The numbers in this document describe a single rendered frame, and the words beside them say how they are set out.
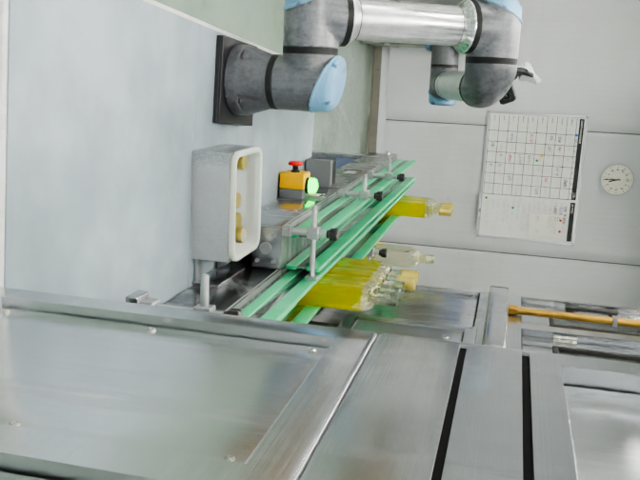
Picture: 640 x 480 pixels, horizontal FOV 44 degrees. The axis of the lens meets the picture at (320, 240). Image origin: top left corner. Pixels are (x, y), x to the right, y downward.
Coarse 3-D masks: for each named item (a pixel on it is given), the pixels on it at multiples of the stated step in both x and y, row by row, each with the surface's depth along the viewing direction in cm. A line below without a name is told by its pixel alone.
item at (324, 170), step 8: (312, 160) 241; (320, 160) 241; (328, 160) 241; (312, 168) 242; (320, 168) 241; (328, 168) 241; (312, 176) 242; (320, 176) 242; (328, 176) 241; (320, 184) 242; (328, 184) 242
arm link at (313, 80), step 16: (288, 48) 163; (304, 48) 161; (320, 48) 161; (288, 64) 163; (304, 64) 162; (320, 64) 162; (336, 64) 162; (272, 80) 164; (288, 80) 163; (304, 80) 162; (320, 80) 161; (336, 80) 164; (272, 96) 166; (288, 96) 165; (304, 96) 163; (320, 96) 162; (336, 96) 167
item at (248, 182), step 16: (256, 160) 171; (240, 176) 172; (256, 176) 172; (240, 192) 173; (256, 192) 172; (240, 208) 174; (256, 208) 173; (256, 224) 174; (256, 240) 174; (240, 256) 163
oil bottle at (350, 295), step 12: (312, 288) 181; (324, 288) 180; (336, 288) 179; (348, 288) 179; (360, 288) 178; (372, 288) 180; (300, 300) 182; (312, 300) 181; (324, 300) 181; (336, 300) 180; (348, 300) 179; (360, 300) 179; (372, 300) 179
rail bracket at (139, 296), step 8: (208, 280) 113; (200, 288) 113; (208, 288) 113; (128, 296) 115; (136, 296) 115; (144, 296) 116; (200, 296) 114; (208, 296) 114; (144, 304) 115; (152, 304) 115; (160, 304) 116; (200, 304) 114; (208, 304) 114; (216, 312) 113; (224, 312) 113; (232, 312) 112; (240, 312) 113
